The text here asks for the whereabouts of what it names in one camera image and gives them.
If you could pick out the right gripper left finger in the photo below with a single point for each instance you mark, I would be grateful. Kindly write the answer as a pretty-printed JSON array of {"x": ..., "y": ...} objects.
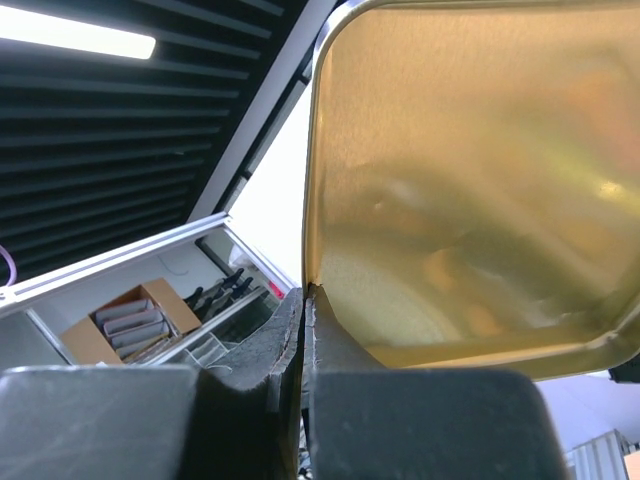
[{"x": 238, "y": 418}]

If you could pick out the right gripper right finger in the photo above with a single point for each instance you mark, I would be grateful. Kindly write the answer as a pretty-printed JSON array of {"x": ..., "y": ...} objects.
[{"x": 368, "y": 421}]

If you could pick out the gold tin lid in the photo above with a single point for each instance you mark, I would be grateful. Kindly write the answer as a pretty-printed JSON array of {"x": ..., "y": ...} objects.
[{"x": 472, "y": 186}]

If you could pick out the cardboard box with binders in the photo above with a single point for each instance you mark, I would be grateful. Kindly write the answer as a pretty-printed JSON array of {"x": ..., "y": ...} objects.
[{"x": 148, "y": 317}]

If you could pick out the ceiling light strip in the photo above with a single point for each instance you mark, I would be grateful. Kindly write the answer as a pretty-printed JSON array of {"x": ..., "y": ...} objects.
[{"x": 41, "y": 29}]

